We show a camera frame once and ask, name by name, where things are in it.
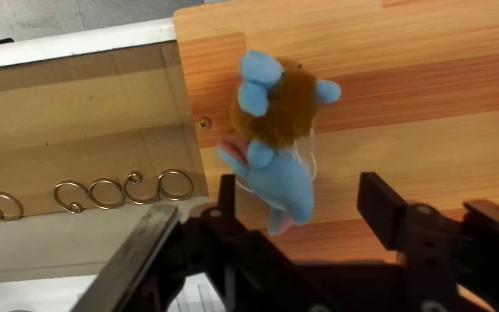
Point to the blue and brown plush toy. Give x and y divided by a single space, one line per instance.
285 179

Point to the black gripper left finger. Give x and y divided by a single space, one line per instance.
243 261

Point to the white sink basin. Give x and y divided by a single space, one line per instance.
77 254

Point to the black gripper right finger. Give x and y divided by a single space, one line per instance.
428 249

